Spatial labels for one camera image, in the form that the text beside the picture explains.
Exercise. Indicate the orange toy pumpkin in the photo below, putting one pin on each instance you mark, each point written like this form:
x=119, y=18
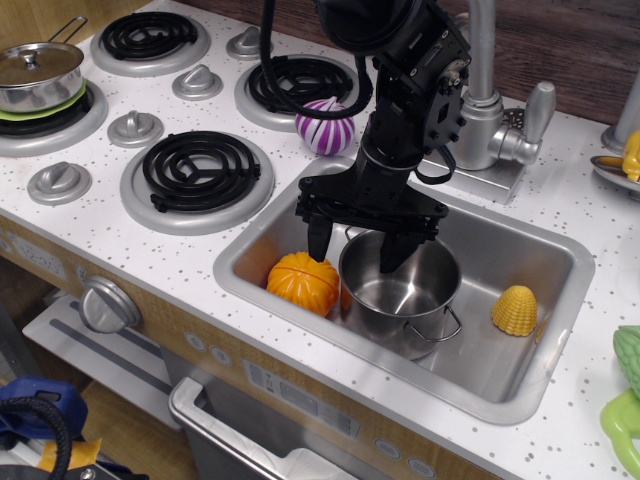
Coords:
x=309, y=284

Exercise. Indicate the purple white striped toy onion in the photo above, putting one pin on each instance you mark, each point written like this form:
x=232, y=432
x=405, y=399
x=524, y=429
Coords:
x=325, y=137

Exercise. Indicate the silver pole base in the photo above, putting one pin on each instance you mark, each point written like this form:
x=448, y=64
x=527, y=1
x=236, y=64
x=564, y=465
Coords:
x=614, y=138

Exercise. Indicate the front right black burner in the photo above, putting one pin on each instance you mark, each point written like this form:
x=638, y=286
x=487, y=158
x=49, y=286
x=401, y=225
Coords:
x=196, y=183

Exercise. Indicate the yellow toy on spoon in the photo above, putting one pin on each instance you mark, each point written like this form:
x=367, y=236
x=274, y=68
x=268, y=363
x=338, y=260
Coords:
x=626, y=166

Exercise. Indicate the blue clamp tool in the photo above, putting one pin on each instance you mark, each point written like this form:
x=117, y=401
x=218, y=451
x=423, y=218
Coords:
x=41, y=409

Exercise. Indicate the silver stove knob centre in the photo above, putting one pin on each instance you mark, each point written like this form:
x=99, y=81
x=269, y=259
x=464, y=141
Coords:
x=197, y=84

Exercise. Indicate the back left black burner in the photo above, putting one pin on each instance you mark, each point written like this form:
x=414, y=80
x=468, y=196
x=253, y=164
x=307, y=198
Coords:
x=149, y=44

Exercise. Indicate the back right black burner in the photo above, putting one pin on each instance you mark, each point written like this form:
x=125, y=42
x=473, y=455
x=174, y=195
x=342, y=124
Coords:
x=303, y=78

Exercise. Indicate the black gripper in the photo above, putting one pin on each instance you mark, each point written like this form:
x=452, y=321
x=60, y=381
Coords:
x=374, y=197

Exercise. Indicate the silver oven dial knob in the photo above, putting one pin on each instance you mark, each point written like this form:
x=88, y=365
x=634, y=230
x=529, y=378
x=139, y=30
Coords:
x=105, y=308

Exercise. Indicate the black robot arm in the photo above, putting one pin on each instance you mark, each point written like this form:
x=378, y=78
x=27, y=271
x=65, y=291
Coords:
x=421, y=60

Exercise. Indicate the lidded steel pot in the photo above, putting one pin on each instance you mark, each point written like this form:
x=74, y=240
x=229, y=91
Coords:
x=42, y=75

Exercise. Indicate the silver stove knob front left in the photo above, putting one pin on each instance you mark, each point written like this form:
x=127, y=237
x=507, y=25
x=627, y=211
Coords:
x=59, y=184

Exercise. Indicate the silver toy faucet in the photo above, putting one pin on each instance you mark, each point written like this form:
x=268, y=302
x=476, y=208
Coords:
x=492, y=155

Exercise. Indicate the silver stove knob top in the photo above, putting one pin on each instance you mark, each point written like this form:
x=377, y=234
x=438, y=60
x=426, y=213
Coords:
x=247, y=45

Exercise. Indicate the black burner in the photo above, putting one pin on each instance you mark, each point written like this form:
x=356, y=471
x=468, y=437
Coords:
x=303, y=78
x=149, y=44
x=196, y=183

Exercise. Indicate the yellow toy corn piece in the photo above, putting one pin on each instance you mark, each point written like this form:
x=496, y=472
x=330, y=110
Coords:
x=516, y=311

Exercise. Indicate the silver stove knob left-centre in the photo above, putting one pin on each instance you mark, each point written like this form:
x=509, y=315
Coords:
x=135, y=130

